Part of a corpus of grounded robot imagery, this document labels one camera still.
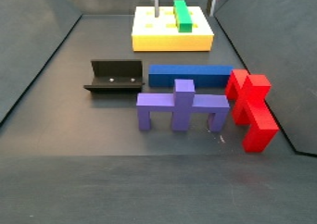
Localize yellow slotted board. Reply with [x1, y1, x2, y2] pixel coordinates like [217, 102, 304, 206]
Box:
[131, 6, 214, 52]

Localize green rectangular block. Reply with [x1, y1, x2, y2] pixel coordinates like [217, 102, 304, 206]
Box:
[174, 0, 193, 32]

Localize blue rectangular block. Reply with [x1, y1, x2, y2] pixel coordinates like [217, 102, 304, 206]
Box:
[149, 65, 233, 88]

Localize purple comb-shaped block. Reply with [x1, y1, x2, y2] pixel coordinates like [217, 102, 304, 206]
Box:
[137, 79, 230, 131]

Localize red comb-shaped block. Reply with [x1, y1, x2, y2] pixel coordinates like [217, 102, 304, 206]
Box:
[225, 69, 279, 153]

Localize black angle bracket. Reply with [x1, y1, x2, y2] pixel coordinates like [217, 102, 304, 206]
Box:
[85, 59, 143, 92]

